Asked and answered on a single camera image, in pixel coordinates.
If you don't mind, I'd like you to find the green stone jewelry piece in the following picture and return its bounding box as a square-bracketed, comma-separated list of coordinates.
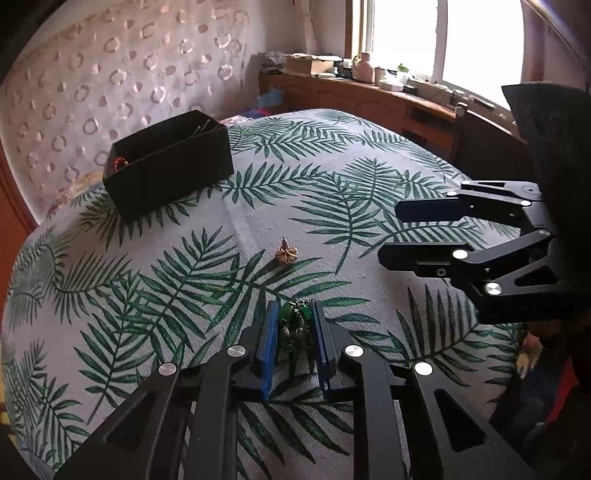
[279, 299, 312, 352]

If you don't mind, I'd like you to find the black open jewelry box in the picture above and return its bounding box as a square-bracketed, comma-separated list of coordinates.
[103, 110, 235, 222]

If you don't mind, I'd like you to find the wooden side cabinet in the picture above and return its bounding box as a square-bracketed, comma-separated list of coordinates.
[257, 71, 518, 163]

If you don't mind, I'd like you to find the window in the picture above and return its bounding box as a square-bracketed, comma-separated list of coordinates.
[363, 0, 525, 108]

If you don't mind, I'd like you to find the palm leaf print cloth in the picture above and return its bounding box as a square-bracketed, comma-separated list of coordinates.
[1, 109, 523, 479]

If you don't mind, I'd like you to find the pink ceramic jug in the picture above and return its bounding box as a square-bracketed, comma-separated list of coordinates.
[352, 52, 375, 84]

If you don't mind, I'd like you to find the cardboard box on cabinet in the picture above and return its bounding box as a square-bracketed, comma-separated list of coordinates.
[283, 53, 342, 76]

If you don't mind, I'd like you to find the blue paper item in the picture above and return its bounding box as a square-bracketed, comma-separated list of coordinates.
[256, 89, 284, 112]

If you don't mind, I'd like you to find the dark blue blanket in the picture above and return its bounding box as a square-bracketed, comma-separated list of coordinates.
[240, 108, 273, 119]

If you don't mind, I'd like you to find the clutter pile on cabinet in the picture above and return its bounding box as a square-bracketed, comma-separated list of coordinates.
[257, 50, 287, 75]

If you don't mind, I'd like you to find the wooden wardrobe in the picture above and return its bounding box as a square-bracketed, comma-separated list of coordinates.
[0, 147, 38, 301]

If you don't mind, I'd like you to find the pink circle pattern curtain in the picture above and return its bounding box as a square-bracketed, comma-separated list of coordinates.
[1, 1, 253, 223]

